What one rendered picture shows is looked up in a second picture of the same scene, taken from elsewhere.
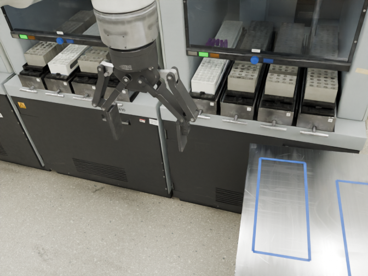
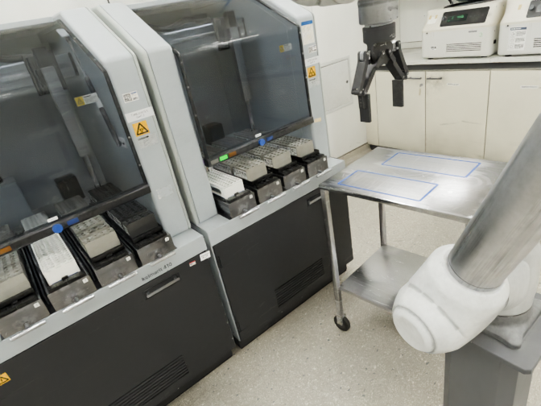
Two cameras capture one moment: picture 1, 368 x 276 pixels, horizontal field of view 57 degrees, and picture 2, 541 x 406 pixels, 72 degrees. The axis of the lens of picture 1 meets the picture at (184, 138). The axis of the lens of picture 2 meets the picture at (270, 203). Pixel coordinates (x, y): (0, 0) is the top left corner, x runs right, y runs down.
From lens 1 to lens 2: 1.07 m
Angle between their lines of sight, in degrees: 47
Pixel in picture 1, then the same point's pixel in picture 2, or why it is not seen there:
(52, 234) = not seen: outside the picture
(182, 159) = (240, 282)
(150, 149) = (208, 296)
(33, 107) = (27, 364)
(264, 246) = (418, 196)
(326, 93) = (307, 146)
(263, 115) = (287, 182)
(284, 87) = (284, 156)
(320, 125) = (320, 167)
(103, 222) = not seen: outside the picture
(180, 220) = (264, 358)
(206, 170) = (263, 275)
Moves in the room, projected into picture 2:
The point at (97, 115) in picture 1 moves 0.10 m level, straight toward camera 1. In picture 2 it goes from (137, 299) to (160, 299)
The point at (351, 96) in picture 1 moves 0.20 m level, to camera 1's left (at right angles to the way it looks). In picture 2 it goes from (319, 141) to (302, 156)
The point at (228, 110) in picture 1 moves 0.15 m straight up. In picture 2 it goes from (264, 194) to (258, 163)
